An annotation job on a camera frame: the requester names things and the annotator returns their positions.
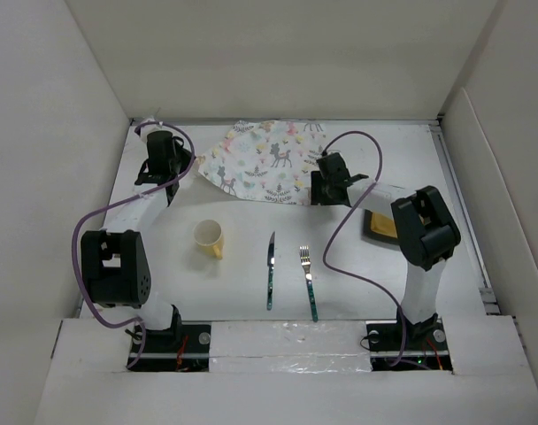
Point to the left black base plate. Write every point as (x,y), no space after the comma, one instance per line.
(187,352)

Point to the knife with teal handle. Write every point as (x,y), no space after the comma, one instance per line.
(270,265)

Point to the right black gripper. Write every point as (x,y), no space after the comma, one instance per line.
(317,194)

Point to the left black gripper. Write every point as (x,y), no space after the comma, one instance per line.
(185,155)

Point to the yellow mug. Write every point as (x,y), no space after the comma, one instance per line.
(209,237)

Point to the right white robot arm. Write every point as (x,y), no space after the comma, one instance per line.
(426,232)

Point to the fork with teal handle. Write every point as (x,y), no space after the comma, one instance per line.
(305,260)

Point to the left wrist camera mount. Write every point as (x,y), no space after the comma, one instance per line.
(151,121)

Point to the square yellow black plate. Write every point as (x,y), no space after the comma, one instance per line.
(379,228)

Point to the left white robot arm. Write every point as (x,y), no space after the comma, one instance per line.
(113,267)

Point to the floral animal print cloth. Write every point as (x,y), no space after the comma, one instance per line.
(268,161)

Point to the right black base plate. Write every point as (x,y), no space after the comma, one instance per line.
(427,352)

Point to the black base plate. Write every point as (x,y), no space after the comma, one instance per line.
(187,352)
(427,352)

